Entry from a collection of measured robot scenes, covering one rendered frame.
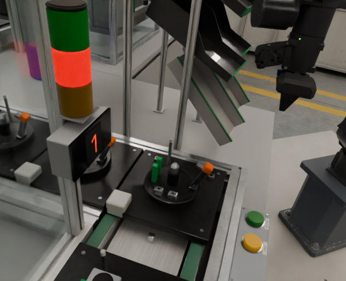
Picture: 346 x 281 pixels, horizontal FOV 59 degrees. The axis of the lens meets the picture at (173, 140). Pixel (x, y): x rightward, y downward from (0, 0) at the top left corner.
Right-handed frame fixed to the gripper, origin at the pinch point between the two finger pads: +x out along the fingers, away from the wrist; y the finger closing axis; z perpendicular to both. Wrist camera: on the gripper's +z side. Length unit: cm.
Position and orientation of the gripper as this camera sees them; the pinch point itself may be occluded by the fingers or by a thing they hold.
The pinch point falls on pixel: (287, 95)
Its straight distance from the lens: 65.1
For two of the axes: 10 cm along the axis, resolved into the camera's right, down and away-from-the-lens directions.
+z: -9.5, -2.5, 2.0
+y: -3.1, 5.3, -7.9
